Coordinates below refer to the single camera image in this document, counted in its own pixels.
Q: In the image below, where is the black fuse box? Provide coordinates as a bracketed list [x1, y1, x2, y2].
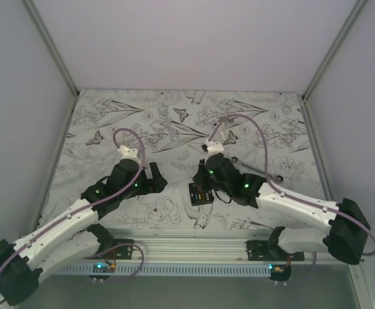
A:
[188, 183, 214, 206]

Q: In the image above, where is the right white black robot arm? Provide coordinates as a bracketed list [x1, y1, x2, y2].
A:
[193, 153, 370, 265]

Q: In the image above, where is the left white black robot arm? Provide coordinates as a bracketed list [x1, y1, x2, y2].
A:
[0, 158, 168, 306]

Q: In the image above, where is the small metal socket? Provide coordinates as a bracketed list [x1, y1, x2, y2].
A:
[224, 117, 236, 123]

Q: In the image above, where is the silver ratchet wrench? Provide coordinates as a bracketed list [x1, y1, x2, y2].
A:
[230, 156, 284, 183]

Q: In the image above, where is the floral patterned mat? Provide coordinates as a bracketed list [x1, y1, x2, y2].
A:
[40, 90, 324, 230]

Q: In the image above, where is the left small circuit board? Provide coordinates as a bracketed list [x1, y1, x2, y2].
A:
[89, 262, 115, 283]

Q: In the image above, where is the small circuit board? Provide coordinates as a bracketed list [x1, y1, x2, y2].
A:
[89, 262, 115, 283]
[269, 264, 292, 286]

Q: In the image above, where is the right small circuit board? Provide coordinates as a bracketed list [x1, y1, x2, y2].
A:
[269, 264, 292, 286]

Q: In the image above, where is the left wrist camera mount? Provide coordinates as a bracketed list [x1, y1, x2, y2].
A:
[117, 145, 140, 163]

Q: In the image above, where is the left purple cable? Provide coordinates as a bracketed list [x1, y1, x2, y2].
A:
[0, 128, 146, 306]

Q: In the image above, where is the purple cable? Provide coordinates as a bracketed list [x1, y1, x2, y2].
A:
[206, 113, 375, 285]
[0, 128, 146, 306]

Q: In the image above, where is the aluminium rail frame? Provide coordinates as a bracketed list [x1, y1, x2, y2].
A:
[12, 225, 367, 265]

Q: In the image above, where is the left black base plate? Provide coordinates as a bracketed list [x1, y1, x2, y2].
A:
[88, 239, 134, 261]

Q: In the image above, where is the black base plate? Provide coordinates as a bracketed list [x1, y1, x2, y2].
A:
[246, 240, 305, 262]
[88, 239, 134, 261]

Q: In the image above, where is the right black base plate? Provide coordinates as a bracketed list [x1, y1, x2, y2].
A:
[246, 240, 305, 262]

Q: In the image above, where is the white slotted cable duct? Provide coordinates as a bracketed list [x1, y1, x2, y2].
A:
[57, 262, 270, 277]

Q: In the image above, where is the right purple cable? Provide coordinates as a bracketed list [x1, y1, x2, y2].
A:
[206, 113, 375, 285]

